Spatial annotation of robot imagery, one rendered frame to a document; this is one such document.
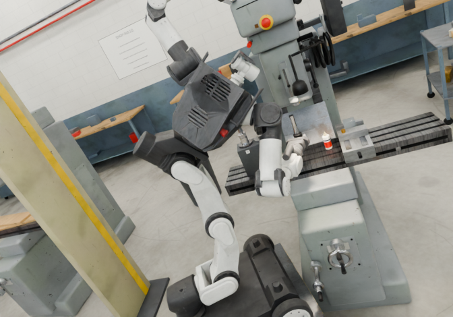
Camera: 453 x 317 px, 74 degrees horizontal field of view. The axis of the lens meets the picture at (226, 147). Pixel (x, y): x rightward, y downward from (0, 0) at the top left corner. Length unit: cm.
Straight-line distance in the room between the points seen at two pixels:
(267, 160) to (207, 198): 37
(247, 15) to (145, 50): 511
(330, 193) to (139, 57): 539
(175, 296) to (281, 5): 147
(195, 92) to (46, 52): 655
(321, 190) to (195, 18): 482
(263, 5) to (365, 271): 144
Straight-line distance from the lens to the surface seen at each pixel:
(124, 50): 665
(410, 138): 183
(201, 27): 604
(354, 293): 203
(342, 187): 172
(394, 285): 213
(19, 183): 230
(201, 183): 134
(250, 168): 185
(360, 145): 170
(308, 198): 175
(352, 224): 166
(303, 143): 159
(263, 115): 119
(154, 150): 128
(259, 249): 188
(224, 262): 163
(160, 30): 140
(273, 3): 143
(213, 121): 115
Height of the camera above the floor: 186
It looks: 22 degrees down
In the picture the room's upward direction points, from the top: 24 degrees counter-clockwise
